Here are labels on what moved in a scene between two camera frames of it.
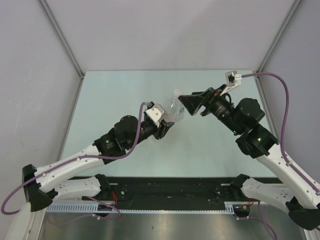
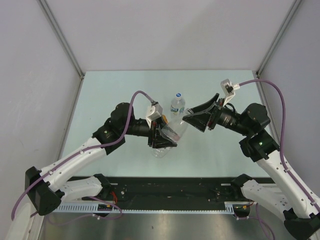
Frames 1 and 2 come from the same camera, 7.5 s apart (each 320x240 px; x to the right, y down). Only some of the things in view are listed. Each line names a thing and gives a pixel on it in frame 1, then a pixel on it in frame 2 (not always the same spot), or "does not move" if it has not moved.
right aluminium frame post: (278, 36) does not move
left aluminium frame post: (58, 31) does not move
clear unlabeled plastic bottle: (174, 110) -> (175, 128)
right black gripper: (193, 103) -> (201, 120)
